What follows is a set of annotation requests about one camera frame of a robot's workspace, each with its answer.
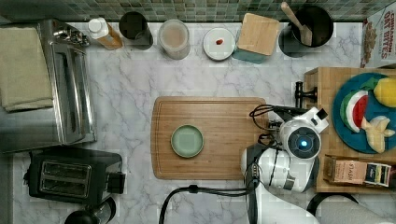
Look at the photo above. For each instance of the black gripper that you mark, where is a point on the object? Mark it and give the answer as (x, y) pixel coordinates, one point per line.
(287, 113)

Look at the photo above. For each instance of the black drawer handle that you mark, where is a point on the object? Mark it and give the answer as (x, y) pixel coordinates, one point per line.
(300, 94)

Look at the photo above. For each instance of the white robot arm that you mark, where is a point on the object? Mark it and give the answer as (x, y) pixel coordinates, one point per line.
(288, 161)

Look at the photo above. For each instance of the toy watermelon slice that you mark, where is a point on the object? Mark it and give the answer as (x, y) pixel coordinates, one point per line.
(353, 109)

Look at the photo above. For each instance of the blue plate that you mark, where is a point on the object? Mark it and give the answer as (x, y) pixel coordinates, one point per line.
(365, 113)

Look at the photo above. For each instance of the wooden spatula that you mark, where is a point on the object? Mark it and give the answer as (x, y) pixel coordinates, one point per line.
(306, 35)

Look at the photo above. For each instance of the teal canister with wooden lid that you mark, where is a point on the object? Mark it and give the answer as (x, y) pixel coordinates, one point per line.
(256, 39)

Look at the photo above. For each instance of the toy garlic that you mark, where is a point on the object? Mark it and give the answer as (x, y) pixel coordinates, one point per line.
(376, 132)

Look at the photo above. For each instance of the black paper towel holder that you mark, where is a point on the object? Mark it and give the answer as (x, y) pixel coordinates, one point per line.
(328, 197)

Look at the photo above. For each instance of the white pink lidded bowl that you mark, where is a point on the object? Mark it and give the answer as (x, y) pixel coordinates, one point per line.
(218, 44)

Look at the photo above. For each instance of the wooden cutting board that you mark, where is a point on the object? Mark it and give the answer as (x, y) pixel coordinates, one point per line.
(227, 129)

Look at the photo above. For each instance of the black utensil holder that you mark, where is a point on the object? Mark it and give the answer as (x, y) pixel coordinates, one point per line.
(314, 31)

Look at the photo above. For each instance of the yellow toy lemon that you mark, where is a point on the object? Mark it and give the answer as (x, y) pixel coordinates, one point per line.
(385, 91)

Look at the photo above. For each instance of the green bowl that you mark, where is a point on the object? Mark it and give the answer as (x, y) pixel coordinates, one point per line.
(187, 141)

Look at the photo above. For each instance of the paper towel roll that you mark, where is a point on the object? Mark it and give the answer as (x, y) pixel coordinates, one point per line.
(348, 213)

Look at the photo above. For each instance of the oat bites cereal box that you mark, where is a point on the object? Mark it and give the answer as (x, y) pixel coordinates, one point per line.
(379, 39)

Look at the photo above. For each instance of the clear cereal jar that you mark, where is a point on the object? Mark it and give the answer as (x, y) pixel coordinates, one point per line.
(174, 38)

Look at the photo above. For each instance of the dark grey cup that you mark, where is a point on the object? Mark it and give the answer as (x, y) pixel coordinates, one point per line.
(135, 28)

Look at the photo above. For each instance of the orange bottle with white cap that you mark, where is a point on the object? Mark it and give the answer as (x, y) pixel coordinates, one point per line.
(101, 31)

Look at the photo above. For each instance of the black toaster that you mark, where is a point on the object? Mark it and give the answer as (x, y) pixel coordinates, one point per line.
(75, 175)

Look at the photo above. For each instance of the stainless toaster oven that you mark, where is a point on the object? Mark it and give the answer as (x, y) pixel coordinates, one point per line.
(70, 120)

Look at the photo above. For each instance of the beige folded towel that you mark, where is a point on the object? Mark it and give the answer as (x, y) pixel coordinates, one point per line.
(25, 79)

